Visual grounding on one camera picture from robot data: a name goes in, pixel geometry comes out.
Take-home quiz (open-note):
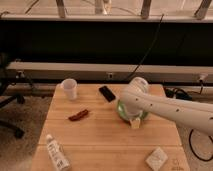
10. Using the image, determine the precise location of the white paper cup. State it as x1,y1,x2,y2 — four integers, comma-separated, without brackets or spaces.
61,78,77,100

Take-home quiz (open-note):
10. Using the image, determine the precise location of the clear plastic water bottle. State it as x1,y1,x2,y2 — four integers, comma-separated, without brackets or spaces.
46,134,70,171

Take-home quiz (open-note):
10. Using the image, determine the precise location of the green ceramic bowl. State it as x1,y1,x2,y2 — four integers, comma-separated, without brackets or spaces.
117,101,148,122

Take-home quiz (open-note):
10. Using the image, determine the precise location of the long white wall rail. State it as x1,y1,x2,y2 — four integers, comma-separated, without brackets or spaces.
7,62,213,84

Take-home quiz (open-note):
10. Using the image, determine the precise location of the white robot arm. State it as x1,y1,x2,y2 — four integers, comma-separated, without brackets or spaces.
120,77,213,136

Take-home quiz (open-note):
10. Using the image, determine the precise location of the black office chair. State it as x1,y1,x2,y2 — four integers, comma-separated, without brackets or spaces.
0,52,26,140

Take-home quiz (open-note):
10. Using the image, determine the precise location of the black hanging cable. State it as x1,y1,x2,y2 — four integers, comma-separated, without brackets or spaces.
122,13,165,82

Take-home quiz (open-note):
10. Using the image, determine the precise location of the black floor cable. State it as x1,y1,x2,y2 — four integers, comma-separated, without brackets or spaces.
188,128,213,163

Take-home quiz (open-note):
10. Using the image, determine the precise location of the brown chocolate bar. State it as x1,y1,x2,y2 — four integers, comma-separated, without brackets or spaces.
68,109,89,121

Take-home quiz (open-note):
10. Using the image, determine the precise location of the black smartphone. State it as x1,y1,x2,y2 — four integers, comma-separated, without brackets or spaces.
99,86,116,102

